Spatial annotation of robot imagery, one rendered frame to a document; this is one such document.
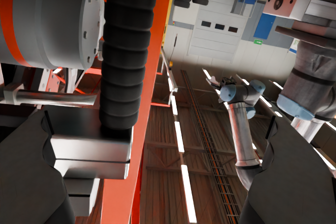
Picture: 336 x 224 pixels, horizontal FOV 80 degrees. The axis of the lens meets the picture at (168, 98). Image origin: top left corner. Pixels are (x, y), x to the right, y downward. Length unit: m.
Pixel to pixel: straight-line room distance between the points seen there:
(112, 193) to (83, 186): 0.97
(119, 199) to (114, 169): 1.02
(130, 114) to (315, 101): 0.63
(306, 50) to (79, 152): 0.63
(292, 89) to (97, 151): 0.63
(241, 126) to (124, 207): 0.76
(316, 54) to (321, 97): 0.14
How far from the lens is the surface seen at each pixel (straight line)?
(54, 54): 0.31
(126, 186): 1.14
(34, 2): 0.30
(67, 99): 0.43
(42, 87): 0.60
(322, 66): 0.70
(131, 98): 0.17
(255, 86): 1.01
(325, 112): 0.86
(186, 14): 11.44
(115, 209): 1.29
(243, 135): 0.92
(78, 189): 0.21
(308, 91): 0.72
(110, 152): 0.19
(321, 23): 0.65
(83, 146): 0.19
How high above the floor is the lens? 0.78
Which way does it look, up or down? 26 degrees up
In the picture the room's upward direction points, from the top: 167 degrees counter-clockwise
